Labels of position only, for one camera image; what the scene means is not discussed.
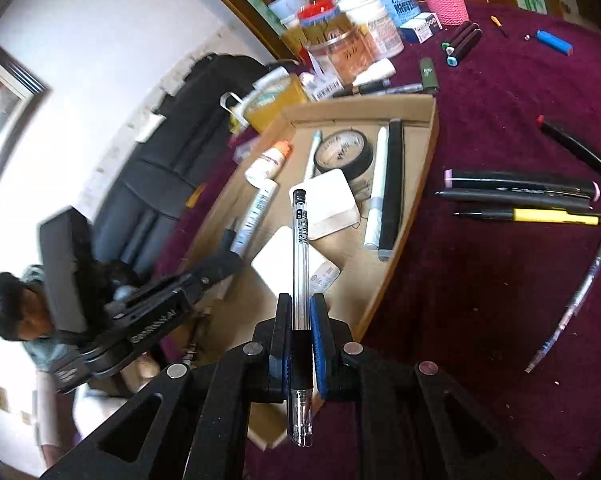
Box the white marker with grey cap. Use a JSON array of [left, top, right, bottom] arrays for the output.
[[365, 127, 389, 250]]

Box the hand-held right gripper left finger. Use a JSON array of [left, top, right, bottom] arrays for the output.
[[40, 293, 293, 480]]

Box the small blue and white box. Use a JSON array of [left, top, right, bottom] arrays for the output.
[[399, 10, 443, 44]]

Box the white printed tube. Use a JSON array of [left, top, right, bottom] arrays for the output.
[[229, 180, 280, 257]]

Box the blue lighter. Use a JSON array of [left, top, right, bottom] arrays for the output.
[[536, 29, 574, 56]]

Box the black tape roll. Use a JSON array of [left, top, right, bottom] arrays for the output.
[[313, 129, 375, 181]]

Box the white glue bottle orange cap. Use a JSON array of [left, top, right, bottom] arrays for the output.
[[244, 141, 294, 187]]

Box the yellow and black pen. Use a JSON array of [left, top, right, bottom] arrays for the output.
[[453, 207, 601, 226]]

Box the white plastic jar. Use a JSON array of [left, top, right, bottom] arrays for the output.
[[337, 0, 406, 59]]

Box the jar with red lid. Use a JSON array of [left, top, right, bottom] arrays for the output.
[[296, 2, 354, 46]]

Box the three black markers bundle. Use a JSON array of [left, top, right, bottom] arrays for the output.
[[446, 28, 483, 67]]

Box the slim black pen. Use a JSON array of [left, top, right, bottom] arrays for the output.
[[435, 188, 594, 211]]

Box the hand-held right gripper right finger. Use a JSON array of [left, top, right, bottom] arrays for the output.
[[309, 293, 556, 480]]

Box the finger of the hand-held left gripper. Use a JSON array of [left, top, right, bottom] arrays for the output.
[[194, 229, 244, 307]]

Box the person's head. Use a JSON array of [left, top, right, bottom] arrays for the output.
[[0, 271, 57, 344]]

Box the cardboard box tray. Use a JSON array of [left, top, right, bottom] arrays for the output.
[[180, 94, 440, 451]]

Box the framed picture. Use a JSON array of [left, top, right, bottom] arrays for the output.
[[0, 37, 49, 147]]

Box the white rounded square box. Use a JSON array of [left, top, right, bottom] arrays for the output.
[[305, 168, 361, 241]]

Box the short white tube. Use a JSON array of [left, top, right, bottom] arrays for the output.
[[353, 58, 397, 86]]

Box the yellow jar with white handle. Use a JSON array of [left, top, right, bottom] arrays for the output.
[[220, 73, 312, 134]]

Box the black marker with pink ends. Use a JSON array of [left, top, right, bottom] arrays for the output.
[[443, 169, 601, 199]]

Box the white barcode tag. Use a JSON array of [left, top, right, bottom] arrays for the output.
[[310, 72, 344, 101]]

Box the white labelled rectangular box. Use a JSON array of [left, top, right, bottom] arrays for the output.
[[250, 225, 341, 307]]

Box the black armrest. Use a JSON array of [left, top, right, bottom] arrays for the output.
[[37, 207, 112, 334]]

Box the patterned pen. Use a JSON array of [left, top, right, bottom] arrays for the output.
[[524, 220, 601, 374]]

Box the black marker with red cap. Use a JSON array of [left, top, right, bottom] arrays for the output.
[[536, 115, 601, 187]]

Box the clear gel pen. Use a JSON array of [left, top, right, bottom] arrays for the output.
[[287, 187, 316, 449]]

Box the black and white marker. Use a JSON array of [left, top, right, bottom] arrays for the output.
[[333, 79, 392, 99]]

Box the black marker with grey caps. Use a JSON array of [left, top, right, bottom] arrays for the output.
[[377, 118, 404, 262]]

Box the army green lighter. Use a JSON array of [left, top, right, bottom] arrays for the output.
[[419, 57, 441, 95]]

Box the purple tablecloth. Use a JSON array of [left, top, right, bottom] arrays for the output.
[[155, 2, 601, 480]]

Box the white pen with blue cap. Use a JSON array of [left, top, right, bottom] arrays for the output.
[[303, 129, 324, 182]]

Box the person's jacket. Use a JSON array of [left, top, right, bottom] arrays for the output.
[[21, 264, 81, 373]]

